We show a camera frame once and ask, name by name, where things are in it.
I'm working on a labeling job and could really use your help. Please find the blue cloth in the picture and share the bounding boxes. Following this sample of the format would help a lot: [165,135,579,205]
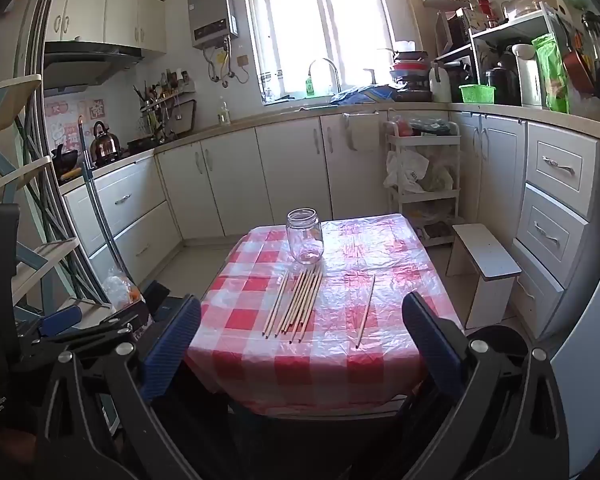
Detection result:
[330,85,397,106]

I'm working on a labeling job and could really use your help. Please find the curved metal faucet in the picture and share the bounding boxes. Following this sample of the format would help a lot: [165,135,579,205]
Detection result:
[307,57,342,103]

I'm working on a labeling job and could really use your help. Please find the clear glass jar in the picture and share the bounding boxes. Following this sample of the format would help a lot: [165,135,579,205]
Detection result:
[286,207,326,266]

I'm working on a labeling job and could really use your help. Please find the white two-door base cabinet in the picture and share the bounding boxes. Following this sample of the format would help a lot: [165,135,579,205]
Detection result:
[449,110,528,248]

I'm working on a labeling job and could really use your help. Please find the beige folding shelf rack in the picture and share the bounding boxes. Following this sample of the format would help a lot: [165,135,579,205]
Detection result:
[0,74,116,326]

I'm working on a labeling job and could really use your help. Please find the white low stool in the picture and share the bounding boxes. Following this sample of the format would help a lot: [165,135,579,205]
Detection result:
[446,222,522,331]

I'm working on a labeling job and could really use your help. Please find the black wok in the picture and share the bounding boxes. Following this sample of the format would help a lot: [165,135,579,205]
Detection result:
[50,144,80,179]

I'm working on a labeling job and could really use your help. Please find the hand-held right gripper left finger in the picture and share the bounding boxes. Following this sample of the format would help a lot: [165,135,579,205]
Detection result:
[34,294,202,480]

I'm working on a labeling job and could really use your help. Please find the green plastic basket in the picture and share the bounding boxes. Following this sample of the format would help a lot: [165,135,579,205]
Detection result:
[459,84,496,106]

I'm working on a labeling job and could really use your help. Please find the white upper wall cabinets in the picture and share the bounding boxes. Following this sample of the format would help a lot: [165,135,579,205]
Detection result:
[45,0,168,54]

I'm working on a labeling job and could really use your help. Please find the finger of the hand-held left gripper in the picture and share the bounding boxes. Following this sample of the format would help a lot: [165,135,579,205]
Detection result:
[17,305,84,342]
[17,316,137,362]

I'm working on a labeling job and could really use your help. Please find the clear bag of oranges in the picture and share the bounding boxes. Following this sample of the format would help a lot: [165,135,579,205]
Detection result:
[100,267,143,311]

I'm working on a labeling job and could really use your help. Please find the white plastic jug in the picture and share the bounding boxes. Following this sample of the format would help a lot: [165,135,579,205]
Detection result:
[428,62,452,104]

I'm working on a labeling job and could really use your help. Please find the pink wall stickers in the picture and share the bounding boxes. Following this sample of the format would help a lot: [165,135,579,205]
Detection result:
[44,99,105,156]

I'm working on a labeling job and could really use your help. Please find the white door panel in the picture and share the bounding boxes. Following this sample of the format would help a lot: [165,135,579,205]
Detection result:
[550,240,600,478]

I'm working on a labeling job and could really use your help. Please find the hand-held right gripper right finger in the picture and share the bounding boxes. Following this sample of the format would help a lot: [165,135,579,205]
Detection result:
[401,291,570,480]

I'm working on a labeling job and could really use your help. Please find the black thermos pot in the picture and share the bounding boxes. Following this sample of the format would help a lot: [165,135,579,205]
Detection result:
[484,50,522,106]

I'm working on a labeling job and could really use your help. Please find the white tiered trolley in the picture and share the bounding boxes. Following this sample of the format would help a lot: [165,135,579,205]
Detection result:
[384,119,462,249]

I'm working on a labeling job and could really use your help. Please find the steel whistling kettle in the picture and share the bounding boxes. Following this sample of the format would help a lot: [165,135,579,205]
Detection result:
[89,121,122,165]

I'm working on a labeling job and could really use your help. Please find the white stove drawer cabinet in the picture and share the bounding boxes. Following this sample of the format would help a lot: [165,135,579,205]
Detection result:
[61,152,183,286]

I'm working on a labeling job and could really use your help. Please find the white plastic bag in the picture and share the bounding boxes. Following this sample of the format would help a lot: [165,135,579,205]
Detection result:
[384,150,430,193]

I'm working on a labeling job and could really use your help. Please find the green food packet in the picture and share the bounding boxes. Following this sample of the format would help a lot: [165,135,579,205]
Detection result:
[531,33,571,114]

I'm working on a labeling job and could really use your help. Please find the black range hood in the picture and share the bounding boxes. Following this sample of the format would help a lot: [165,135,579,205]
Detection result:
[42,41,145,92]

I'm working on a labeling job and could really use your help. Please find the grey mop handle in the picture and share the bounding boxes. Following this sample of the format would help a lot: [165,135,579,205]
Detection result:
[77,115,131,286]

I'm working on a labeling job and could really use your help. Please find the red hanging pan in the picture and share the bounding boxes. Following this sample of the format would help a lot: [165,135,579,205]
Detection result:
[561,49,597,95]

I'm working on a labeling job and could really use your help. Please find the kitchen window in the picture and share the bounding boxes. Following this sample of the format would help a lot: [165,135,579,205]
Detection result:
[242,0,397,106]

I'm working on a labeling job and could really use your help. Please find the bundle of wooden chopsticks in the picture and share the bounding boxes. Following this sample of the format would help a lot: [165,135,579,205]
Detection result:
[262,265,326,344]

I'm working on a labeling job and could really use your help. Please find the stack of pots and bowls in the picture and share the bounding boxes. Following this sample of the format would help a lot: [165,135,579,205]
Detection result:
[389,50,433,103]

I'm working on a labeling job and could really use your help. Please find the beige kitchen countertop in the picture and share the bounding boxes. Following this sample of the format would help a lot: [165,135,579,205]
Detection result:
[57,101,600,196]

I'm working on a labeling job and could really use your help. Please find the white sink base cabinet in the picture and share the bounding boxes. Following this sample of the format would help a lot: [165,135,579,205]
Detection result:
[255,112,398,223]

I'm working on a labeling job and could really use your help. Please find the clear domed food cover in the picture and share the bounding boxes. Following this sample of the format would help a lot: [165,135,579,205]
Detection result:
[501,0,547,22]

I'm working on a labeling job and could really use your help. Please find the red white checked tablecloth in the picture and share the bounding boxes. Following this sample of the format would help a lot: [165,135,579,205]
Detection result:
[184,214,463,416]

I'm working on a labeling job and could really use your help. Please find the white electric kettle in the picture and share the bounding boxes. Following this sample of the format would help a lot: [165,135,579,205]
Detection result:
[511,44,544,107]

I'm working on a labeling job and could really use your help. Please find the bag of green vegetables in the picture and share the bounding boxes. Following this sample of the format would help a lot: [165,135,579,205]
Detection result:
[420,165,454,192]

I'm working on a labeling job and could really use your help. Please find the dark floor mat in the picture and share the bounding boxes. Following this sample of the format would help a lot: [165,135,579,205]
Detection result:
[141,281,182,313]

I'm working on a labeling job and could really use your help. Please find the white corner base cabinet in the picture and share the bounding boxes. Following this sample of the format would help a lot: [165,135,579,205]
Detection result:
[155,127,277,242]

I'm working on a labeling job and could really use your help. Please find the wall utensil rack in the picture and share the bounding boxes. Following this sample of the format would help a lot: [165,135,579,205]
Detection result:
[132,71,197,142]

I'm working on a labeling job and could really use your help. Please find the grey wall water heater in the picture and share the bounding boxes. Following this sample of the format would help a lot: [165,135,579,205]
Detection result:
[187,0,239,51]

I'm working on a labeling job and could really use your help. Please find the long wooden chopstick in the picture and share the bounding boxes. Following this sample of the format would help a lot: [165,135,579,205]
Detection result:
[355,274,377,349]

